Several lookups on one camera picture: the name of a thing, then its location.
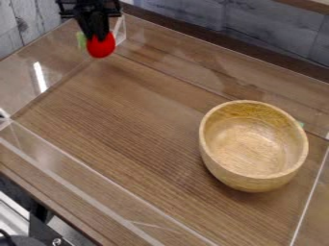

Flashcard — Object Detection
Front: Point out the clear acrylic tray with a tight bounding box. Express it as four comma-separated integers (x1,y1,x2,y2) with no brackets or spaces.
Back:
0,17,329,246

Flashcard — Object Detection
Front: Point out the red felt fruit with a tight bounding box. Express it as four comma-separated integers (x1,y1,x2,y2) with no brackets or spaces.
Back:
76,32,115,59

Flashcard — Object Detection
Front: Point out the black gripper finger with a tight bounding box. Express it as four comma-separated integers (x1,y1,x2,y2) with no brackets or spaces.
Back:
75,12,92,39
91,12,110,41

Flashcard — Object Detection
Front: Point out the black metal clamp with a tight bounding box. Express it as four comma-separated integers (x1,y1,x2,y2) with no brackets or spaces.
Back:
0,203,75,246

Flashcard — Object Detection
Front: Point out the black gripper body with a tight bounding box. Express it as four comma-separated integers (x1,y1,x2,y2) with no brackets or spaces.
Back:
55,0,122,18

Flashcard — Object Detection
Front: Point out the light wooden bowl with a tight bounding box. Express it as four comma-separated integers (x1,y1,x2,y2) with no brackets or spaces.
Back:
199,100,309,193

